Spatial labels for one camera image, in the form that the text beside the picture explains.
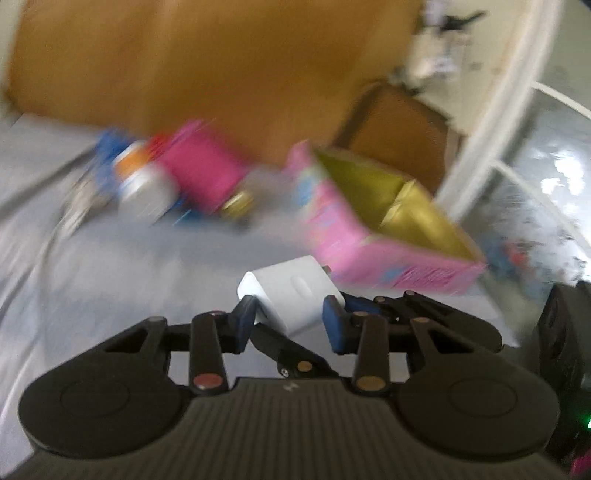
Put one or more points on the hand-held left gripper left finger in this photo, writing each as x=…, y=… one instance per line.
x=244, y=323

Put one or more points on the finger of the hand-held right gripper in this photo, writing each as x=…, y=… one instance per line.
x=360, y=305
x=286, y=348

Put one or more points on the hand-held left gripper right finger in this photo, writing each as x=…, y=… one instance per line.
x=334, y=327

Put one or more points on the white charger adapter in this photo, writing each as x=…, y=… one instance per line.
x=291, y=286

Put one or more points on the pink box with gold lining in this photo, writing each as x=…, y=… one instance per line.
x=341, y=240

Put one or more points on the gold toy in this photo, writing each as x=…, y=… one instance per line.
x=238, y=205

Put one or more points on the magenta pouch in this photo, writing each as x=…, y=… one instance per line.
x=203, y=166

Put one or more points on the white and orange bottle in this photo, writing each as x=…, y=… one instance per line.
x=145, y=184

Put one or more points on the grey striped bedsheet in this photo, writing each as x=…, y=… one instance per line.
x=138, y=286

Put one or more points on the brown wicker chair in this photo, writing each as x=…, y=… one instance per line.
x=397, y=134

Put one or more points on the white metal rail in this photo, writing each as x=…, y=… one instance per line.
x=503, y=101

